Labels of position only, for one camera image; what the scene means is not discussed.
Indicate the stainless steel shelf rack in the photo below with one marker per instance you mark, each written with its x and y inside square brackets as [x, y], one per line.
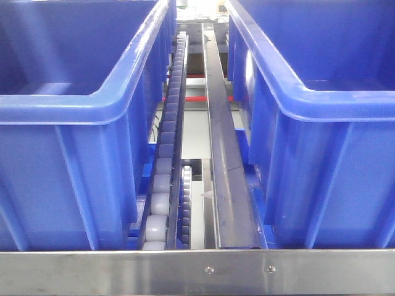
[201, 272]

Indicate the lower roller track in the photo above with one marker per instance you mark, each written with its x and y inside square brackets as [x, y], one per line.
[186, 206]

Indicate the white roller conveyor track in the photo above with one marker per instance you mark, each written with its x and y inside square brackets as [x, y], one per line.
[159, 224]

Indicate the blue plastic bin left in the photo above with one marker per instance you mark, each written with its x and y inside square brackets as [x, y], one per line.
[80, 86]

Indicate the blue plastic bin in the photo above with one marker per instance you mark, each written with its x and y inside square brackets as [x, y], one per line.
[80, 86]
[315, 80]

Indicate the blue plastic bin right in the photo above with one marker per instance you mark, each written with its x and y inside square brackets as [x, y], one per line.
[315, 80]

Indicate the steel guide rail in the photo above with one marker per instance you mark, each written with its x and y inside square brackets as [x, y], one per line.
[235, 221]

